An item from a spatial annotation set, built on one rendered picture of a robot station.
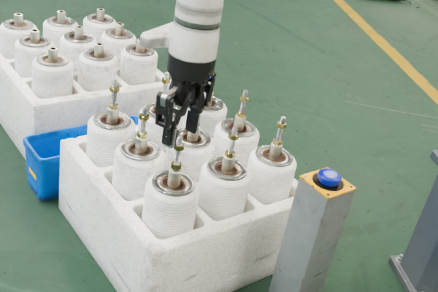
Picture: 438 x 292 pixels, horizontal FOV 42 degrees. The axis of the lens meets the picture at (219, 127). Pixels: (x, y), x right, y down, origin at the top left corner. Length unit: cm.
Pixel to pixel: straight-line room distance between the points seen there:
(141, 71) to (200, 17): 68
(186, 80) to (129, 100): 62
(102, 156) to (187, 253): 28
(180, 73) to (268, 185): 35
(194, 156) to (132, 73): 45
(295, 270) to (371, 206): 54
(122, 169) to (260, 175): 26
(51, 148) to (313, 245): 69
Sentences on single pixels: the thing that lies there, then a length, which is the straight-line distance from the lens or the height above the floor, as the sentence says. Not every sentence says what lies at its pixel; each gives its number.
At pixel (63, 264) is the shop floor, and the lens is 121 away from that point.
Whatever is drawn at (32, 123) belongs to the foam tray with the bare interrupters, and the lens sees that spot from 140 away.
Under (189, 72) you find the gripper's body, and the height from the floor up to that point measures 48.
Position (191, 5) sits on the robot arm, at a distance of 84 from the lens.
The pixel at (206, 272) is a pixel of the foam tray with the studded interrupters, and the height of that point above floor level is 9.
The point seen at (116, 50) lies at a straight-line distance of 159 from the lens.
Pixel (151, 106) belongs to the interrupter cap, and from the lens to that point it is 124.
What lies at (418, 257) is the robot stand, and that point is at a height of 8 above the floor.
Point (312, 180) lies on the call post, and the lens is 98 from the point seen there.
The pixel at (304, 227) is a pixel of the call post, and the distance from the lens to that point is 101.
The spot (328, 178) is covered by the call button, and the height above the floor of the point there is 33.
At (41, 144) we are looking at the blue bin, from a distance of 140.
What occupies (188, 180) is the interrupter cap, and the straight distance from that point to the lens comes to 102.
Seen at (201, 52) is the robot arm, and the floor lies 52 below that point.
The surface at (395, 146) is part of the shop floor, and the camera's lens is 189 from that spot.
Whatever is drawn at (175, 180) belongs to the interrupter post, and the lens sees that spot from 100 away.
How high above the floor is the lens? 83
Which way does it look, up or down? 29 degrees down
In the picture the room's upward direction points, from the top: 10 degrees clockwise
